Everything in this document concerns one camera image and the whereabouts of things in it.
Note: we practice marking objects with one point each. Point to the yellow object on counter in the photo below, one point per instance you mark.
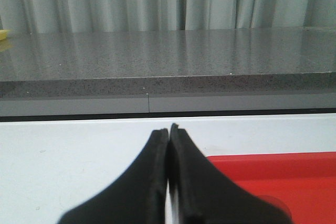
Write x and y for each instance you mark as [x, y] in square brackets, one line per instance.
[4, 34]

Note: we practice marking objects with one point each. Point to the grey stone counter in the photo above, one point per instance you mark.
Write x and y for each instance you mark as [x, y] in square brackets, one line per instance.
[201, 71]

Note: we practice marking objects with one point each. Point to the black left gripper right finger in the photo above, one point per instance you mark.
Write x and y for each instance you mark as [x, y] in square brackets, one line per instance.
[200, 193]

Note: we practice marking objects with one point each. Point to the grey pleated curtain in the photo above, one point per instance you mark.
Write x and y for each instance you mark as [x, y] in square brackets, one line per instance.
[46, 16]

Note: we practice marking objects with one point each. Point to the red plastic tray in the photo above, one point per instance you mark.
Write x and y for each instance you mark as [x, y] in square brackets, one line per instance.
[301, 184]

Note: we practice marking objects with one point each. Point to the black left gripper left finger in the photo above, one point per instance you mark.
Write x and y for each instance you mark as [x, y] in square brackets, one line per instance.
[137, 196]

